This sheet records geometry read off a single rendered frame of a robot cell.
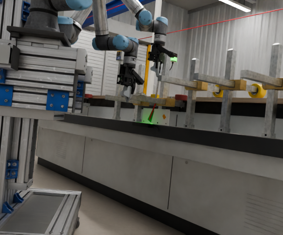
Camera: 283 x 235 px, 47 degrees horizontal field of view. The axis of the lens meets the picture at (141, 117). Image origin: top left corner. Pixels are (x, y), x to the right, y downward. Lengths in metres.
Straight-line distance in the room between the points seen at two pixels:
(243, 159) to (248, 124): 0.30
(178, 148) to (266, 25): 9.00
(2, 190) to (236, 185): 1.23
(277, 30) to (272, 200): 8.90
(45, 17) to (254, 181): 1.32
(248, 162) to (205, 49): 10.59
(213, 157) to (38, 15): 1.09
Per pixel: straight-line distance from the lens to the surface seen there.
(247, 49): 10.93
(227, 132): 1.72
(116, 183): 2.82
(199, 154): 1.84
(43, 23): 1.43
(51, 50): 1.40
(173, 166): 2.27
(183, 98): 2.10
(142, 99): 1.91
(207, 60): 11.90
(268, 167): 1.60
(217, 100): 1.99
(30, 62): 1.41
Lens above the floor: 0.73
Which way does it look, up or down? level
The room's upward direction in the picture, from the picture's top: 6 degrees clockwise
